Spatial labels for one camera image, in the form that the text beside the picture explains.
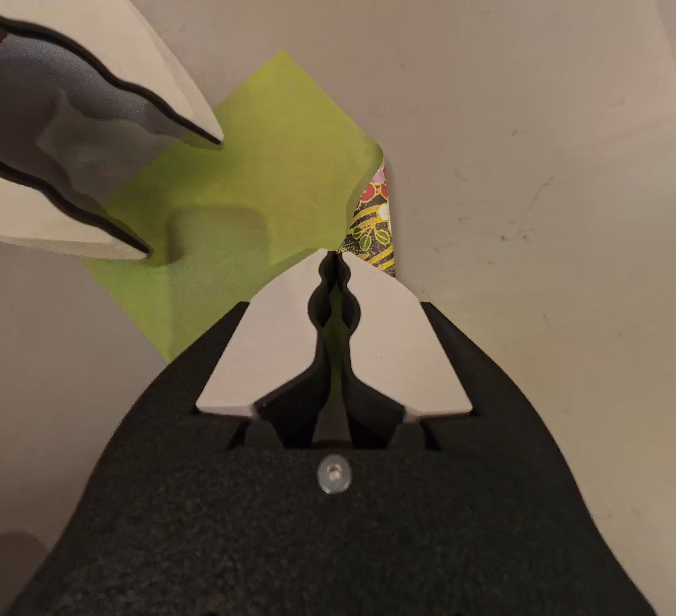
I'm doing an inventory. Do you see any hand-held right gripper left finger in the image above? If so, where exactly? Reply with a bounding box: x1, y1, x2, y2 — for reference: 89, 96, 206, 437
195, 249, 336, 449

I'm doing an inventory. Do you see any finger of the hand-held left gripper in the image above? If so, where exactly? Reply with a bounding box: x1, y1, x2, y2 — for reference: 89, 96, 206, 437
0, 0, 224, 147
0, 161, 153, 261

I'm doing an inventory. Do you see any green floral origami paper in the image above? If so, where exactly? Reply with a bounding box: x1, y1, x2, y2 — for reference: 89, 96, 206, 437
83, 49, 397, 363

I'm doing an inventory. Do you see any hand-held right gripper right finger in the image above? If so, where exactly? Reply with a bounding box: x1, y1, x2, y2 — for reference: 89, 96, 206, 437
337, 251, 473, 449

